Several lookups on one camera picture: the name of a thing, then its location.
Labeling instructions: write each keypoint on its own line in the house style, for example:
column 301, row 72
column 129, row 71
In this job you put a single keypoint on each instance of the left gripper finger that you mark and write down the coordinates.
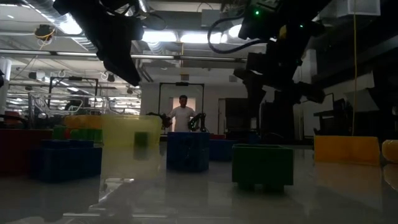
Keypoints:
column 124, row 73

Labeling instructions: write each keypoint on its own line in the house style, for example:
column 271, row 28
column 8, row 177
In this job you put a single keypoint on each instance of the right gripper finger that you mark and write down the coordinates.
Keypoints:
column 248, row 77
column 311, row 92

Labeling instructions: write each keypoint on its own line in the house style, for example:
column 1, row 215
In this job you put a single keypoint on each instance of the small green block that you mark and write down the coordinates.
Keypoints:
column 262, row 165
column 141, row 139

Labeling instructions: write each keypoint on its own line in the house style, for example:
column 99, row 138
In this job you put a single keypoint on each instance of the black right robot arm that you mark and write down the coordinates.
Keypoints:
column 280, row 12

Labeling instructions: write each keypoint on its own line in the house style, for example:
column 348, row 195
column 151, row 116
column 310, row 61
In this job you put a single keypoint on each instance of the black background robot arm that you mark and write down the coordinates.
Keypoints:
column 196, row 122
column 161, row 119

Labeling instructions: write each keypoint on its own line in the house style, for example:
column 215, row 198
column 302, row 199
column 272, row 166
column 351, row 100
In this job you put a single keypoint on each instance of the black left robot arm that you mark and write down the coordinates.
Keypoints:
column 66, row 4

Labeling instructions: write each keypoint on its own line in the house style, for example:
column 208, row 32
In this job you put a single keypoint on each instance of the ceiling light panel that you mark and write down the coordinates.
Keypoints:
column 158, row 36
column 199, row 38
column 71, row 26

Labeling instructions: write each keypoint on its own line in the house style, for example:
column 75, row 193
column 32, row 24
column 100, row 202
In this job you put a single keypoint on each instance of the horizontal ceiling pipe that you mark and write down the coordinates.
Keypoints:
column 192, row 58

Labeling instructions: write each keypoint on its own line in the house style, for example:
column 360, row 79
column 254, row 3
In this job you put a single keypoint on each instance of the red block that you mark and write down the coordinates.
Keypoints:
column 18, row 152
column 217, row 137

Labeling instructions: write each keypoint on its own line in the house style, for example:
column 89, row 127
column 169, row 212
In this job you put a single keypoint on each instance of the person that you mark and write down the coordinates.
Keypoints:
column 182, row 118

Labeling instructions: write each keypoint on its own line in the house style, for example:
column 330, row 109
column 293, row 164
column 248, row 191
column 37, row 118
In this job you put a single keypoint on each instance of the long green four-stud block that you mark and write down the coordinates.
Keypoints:
column 84, row 135

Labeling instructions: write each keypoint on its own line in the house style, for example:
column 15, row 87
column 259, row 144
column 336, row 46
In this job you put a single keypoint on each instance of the dark blue square block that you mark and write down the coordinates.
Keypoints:
column 222, row 151

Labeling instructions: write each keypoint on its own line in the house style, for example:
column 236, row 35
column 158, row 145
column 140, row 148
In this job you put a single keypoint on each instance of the yellow translucent container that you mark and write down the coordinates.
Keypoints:
column 121, row 155

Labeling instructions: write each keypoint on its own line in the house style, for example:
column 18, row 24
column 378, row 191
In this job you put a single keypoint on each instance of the small blue block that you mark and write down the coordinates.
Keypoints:
column 188, row 152

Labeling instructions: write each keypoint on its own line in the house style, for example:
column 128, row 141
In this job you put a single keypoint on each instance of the large blue block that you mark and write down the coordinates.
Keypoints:
column 65, row 165

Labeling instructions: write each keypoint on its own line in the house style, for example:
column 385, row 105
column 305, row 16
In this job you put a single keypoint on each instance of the black gantry frame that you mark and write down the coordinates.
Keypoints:
column 182, row 84
column 74, row 78

